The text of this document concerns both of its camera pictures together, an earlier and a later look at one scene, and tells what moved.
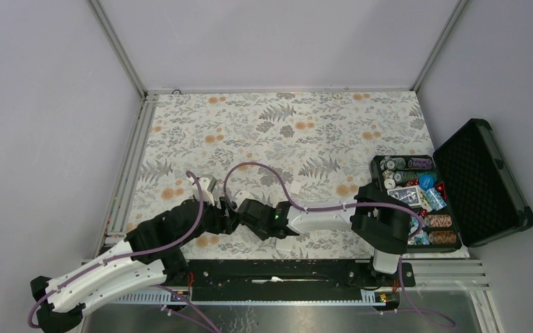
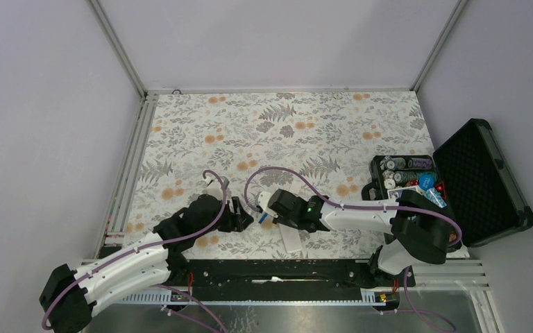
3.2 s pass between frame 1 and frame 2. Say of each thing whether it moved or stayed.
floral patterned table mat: stayed
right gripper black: moved
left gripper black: stayed
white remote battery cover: stayed
